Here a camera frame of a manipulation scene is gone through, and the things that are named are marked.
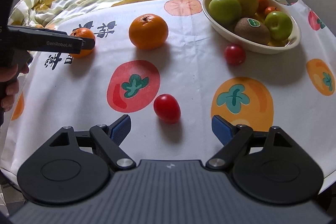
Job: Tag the green apple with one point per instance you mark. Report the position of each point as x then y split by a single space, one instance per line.
279 25
225 12

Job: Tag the large orange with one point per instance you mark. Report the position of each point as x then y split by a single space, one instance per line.
148 32

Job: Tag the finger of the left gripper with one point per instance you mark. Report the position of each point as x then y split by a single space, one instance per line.
45 40

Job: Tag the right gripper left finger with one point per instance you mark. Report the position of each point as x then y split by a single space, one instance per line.
106 143

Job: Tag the person left hand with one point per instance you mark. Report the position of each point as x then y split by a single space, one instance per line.
12 88

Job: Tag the brown kiwi with sticker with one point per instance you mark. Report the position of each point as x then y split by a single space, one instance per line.
252 30

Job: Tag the cherry tomato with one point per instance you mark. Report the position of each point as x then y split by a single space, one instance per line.
166 107
234 54

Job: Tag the small mandarin front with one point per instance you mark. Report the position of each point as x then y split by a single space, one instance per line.
270 9

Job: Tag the small mandarin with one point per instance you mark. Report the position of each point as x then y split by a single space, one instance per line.
263 4
270 9

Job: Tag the cherry tomato front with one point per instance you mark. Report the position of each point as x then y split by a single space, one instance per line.
166 107

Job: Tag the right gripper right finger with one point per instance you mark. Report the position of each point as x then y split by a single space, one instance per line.
234 140

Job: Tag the white fruit print cloth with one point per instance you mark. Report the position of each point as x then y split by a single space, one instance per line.
294 89

